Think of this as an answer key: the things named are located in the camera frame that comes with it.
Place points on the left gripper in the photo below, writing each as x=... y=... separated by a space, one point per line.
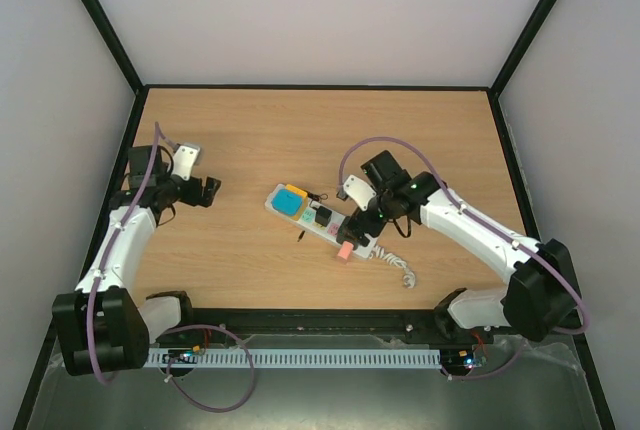
x=194 y=198

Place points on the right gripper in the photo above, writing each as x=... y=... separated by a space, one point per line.
x=357 y=226

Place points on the pink cube plug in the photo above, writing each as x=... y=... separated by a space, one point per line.
x=345 y=252

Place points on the white power strip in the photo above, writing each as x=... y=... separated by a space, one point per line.
x=304 y=220

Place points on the black adapter plug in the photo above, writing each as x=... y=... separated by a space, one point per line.
x=323 y=216

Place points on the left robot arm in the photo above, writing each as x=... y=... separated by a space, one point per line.
x=101 y=330

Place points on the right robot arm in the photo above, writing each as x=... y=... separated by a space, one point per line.
x=535 y=297

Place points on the yellow cube plug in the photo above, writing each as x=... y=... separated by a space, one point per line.
x=295 y=199

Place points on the blue cube plug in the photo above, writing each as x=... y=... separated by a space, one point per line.
x=278 y=201

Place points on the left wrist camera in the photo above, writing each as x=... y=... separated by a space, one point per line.
x=185 y=157

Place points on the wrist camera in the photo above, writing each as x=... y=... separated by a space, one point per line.
x=358 y=190
x=185 y=157

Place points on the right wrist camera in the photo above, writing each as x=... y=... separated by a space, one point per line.
x=358 y=190

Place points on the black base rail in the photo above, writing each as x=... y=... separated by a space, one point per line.
x=408 y=326

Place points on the light blue slotted cable duct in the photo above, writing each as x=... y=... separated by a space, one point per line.
x=236 y=358

